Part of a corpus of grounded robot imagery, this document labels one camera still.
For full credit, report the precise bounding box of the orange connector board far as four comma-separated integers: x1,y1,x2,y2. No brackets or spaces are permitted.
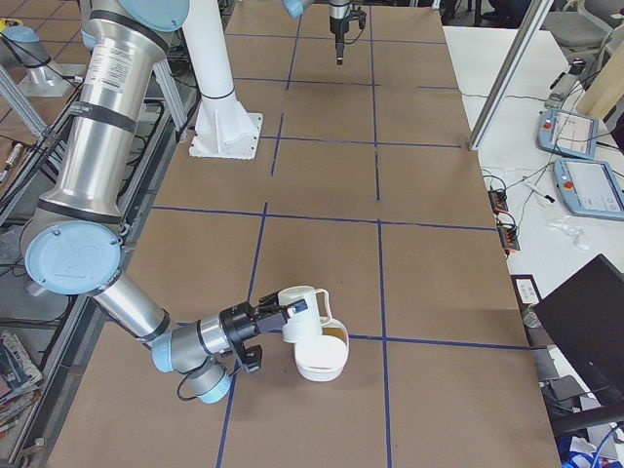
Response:
487,188,509,215

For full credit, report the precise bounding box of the upper teach pendant tablet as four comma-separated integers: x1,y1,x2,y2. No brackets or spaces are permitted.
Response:
536,108,599,160

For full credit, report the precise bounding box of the brown paper table mat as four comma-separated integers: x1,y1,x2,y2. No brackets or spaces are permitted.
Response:
48,2,559,467

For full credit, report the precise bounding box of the grey aluminium frame post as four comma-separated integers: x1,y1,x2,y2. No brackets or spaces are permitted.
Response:
468,0,553,151

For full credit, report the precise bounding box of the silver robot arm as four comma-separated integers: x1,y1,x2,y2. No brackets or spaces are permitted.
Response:
281,0,356,65
21,1,310,404

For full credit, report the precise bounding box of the orange connector board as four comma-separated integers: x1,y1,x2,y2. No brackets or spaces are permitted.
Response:
487,188,509,215
496,218,521,255

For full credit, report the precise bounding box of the orange connector board near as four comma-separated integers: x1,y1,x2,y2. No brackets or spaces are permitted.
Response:
496,218,521,255

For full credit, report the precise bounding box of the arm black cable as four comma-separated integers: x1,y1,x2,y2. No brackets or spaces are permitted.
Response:
175,358,243,404

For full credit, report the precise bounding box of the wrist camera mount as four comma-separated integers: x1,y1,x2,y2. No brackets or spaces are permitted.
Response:
243,345,263,373

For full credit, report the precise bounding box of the white ribbed HOME mug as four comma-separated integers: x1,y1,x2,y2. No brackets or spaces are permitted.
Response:
278,286,332,343

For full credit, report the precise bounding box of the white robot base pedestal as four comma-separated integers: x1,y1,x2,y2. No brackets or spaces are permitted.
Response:
183,1,263,160

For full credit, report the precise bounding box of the black monitor screen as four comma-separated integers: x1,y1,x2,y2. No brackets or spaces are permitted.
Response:
534,253,623,406

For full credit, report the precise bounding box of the aluminium side frame rail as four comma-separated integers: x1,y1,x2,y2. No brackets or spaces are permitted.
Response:
0,62,196,468

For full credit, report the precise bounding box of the lower teach pendant tablet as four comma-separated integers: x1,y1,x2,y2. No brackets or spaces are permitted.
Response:
553,157,623,220

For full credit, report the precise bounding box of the cream plastic bin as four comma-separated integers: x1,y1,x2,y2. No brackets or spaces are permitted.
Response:
293,319,350,382

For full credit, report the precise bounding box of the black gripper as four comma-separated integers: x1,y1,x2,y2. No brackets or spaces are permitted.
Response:
218,292,308,364
330,4,351,64

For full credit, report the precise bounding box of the teach pendant tablet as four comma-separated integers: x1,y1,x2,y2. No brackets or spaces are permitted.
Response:
536,108,599,160
553,157,623,220

